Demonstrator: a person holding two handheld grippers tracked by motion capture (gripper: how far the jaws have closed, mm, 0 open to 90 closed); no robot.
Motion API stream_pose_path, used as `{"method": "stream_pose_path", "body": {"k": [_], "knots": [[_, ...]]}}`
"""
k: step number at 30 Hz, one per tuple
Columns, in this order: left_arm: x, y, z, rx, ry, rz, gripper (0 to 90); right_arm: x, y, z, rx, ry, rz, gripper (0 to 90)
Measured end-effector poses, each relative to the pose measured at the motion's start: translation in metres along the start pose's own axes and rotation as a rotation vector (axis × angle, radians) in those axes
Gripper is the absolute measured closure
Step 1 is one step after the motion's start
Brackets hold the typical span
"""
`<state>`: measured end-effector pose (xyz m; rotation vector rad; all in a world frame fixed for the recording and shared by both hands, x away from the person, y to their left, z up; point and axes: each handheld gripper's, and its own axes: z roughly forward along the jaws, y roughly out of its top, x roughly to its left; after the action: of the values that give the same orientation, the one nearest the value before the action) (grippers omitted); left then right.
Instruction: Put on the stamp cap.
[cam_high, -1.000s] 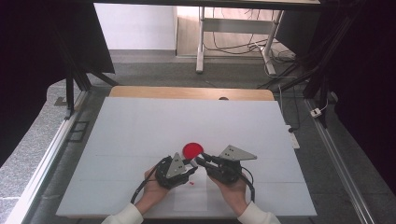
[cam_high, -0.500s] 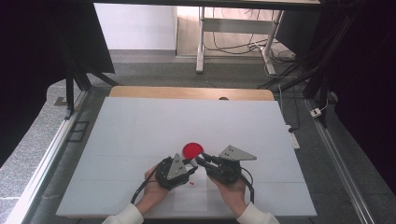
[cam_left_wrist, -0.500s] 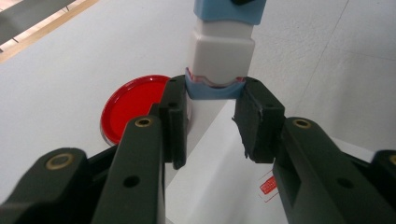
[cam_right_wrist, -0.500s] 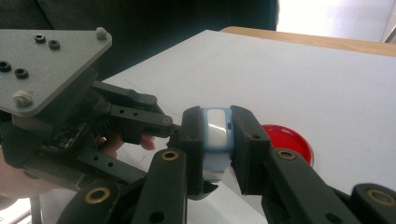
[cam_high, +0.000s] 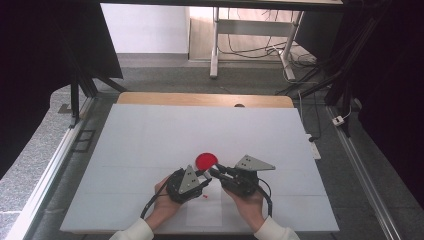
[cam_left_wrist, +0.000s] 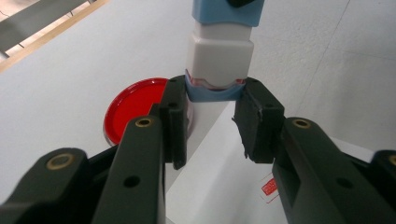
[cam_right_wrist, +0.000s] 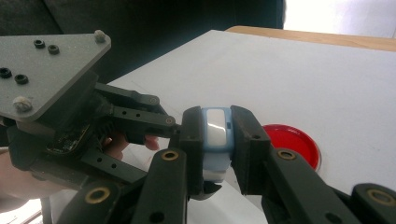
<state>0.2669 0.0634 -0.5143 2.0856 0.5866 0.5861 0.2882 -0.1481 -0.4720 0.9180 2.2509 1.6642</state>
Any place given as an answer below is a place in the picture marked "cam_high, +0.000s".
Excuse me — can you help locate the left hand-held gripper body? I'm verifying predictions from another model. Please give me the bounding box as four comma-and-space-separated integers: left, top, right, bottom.
165, 164, 205, 205

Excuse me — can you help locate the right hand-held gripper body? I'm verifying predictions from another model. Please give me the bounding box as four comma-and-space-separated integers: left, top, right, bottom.
220, 154, 277, 198

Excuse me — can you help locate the red petri dish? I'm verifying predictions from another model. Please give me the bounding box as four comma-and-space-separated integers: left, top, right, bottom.
194, 152, 220, 172

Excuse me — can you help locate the person's right hand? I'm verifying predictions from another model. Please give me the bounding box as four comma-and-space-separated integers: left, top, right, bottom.
222, 187, 266, 233

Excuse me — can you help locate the person's left hand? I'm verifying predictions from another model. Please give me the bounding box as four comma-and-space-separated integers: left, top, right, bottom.
144, 175, 184, 230

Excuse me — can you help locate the white paper sheet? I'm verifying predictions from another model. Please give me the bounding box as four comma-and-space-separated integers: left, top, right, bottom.
185, 178, 223, 227

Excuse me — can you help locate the large white board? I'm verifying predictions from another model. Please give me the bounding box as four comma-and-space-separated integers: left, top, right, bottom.
59, 103, 340, 234

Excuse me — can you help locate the wooden table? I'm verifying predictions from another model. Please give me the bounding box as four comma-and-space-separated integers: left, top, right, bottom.
116, 91, 295, 109

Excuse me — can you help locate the white power strip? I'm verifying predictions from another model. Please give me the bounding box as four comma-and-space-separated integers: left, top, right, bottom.
305, 133, 322, 161

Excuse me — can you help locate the black metal stand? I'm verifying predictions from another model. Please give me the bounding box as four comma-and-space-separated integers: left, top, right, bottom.
275, 19, 356, 138
68, 63, 128, 129

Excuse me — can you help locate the black curtain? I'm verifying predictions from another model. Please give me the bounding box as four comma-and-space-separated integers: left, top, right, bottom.
0, 0, 124, 179
329, 0, 424, 208

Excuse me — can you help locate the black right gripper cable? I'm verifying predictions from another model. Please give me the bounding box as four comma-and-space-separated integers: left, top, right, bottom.
256, 178, 274, 218

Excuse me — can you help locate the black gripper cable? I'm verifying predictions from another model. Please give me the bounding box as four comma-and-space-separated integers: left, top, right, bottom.
256, 178, 274, 218
140, 181, 174, 220

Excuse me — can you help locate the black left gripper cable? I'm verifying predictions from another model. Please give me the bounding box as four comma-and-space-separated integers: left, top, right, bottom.
140, 181, 174, 220

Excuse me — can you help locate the aluminium rail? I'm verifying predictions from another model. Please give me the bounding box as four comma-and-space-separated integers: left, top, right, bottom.
325, 105, 403, 240
4, 96, 98, 240

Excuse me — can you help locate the bundle of black floor cables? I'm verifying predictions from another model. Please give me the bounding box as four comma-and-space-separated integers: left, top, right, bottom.
218, 8, 318, 69

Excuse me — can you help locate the white desk frame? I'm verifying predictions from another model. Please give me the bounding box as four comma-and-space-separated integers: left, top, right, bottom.
209, 6, 305, 82

